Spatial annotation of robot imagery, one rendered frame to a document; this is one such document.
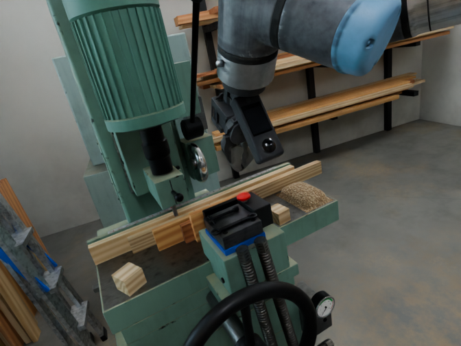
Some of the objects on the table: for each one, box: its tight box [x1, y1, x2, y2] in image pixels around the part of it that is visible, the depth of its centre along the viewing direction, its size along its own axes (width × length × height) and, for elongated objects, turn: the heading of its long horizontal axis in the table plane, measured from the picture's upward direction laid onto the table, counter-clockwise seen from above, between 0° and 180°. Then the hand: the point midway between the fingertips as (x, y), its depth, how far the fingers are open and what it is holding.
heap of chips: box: [275, 181, 334, 213], centre depth 84 cm, size 9×14×4 cm, turn 51°
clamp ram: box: [202, 196, 238, 218], centre depth 69 cm, size 9×8×9 cm
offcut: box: [271, 203, 291, 226], centre depth 76 cm, size 4×4×3 cm
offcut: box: [112, 262, 147, 297], centre depth 64 cm, size 4×5×4 cm
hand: (241, 169), depth 63 cm, fingers closed
